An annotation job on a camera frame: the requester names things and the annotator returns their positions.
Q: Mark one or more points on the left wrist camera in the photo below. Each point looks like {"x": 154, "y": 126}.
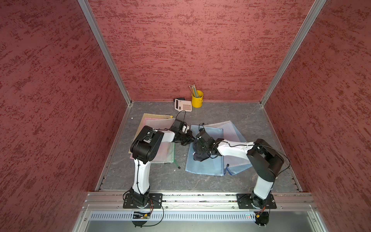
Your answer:
{"x": 179, "y": 126}

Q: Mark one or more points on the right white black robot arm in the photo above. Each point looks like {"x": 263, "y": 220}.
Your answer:
{"x": 266, "y": 161}

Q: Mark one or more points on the aluminium front rail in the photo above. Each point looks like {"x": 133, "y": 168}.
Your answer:
{"x": 171, "y": 211}

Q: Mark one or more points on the left aluminium corner post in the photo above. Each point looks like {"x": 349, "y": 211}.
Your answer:
{"x": 88, "y": 13}

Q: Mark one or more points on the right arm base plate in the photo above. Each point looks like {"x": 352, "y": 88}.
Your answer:
{"x": 249, "y": 201}

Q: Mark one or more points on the yellow mesh document bag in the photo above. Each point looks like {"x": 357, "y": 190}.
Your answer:
{"x": 158, "y": 122}

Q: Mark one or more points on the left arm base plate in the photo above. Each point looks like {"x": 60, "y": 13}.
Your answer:
{"x": 151, "y": 201}

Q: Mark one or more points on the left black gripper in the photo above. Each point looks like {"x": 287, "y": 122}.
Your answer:
{"x": 190, "y": 137}

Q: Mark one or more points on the yellow pen cup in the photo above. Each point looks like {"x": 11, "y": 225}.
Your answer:
{"x": 197, "y": 101}

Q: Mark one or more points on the light blue document bag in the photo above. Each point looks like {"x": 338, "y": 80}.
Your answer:
{"x": 212, "y": 167}

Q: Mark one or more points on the blue mesh document bag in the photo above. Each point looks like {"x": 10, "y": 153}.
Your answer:
{"x": 242, "y": 165}

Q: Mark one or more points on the white mesh document bag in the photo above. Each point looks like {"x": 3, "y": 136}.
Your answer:
{"x": 210, "y": 130}

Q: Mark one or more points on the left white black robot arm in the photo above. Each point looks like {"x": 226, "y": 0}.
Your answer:
{"x": 145, "y": 148}

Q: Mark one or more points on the aluminium corner post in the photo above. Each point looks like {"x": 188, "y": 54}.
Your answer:
{"x": 299, "y": 38}
{"x": 88, "y": 13}

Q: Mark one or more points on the right aluminium corner post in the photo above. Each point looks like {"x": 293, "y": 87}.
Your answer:
{"x": 299, "y": 38}

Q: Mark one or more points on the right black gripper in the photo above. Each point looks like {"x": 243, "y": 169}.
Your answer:
{"x": 197, "y": 144}

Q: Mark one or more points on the coloured pencils bundle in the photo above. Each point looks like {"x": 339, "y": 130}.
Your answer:
{"x": 194, "y": 91}

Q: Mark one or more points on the pink desk calculator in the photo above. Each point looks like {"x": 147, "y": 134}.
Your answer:
{"x": 182, "y": 105}

